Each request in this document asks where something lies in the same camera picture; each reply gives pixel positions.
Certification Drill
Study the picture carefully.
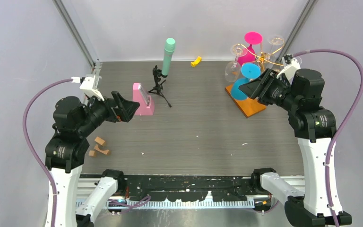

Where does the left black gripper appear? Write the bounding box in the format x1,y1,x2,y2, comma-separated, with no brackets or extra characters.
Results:
78,88,140,134

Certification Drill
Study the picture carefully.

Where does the pink wine glass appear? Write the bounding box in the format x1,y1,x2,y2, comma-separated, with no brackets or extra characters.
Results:
237,32,263,66

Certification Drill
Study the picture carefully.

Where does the green microphone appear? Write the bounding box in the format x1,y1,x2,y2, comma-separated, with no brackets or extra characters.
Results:
162,37,176,78

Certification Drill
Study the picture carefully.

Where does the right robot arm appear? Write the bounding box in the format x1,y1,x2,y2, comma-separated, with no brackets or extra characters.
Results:
239,69,352,227

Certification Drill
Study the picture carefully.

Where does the smartphone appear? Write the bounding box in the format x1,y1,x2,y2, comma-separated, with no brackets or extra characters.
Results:
138,83,150,106

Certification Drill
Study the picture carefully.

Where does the yellow banana toy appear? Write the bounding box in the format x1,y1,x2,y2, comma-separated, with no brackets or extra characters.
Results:
190,56,202,68

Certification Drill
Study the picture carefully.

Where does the pink phone stand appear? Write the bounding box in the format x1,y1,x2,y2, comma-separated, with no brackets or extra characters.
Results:
133,83,155,116

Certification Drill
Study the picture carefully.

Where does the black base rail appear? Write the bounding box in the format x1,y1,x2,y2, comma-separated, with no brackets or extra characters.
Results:
78,174,306,203

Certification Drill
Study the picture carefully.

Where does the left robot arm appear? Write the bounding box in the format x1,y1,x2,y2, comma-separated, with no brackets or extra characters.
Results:
45,91,140,227

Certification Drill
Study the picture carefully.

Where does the clear tall wine glass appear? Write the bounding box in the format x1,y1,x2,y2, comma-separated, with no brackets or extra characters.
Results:
265,35,285,63

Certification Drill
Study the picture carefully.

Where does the gold wine glass rack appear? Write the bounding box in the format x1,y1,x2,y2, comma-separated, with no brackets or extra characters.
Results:
231,40,285,73

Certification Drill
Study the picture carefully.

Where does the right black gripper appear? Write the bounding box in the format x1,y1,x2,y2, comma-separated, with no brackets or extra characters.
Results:
239,67,301,112

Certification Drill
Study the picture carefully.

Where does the small wooden block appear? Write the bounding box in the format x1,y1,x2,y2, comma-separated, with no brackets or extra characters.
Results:
88,150,97,157

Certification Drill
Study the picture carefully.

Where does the black tripod stand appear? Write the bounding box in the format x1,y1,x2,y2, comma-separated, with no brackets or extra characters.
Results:
148,65,172,108

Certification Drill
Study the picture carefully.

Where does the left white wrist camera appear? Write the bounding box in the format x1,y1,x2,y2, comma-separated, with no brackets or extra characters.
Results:
71,74,105,101

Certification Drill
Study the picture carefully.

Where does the blue wine glass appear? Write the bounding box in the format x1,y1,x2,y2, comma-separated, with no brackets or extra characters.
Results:
230,63,261,101

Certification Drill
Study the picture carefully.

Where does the orange wooden rack base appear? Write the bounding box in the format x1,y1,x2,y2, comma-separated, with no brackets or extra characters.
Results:
225,85,266,118

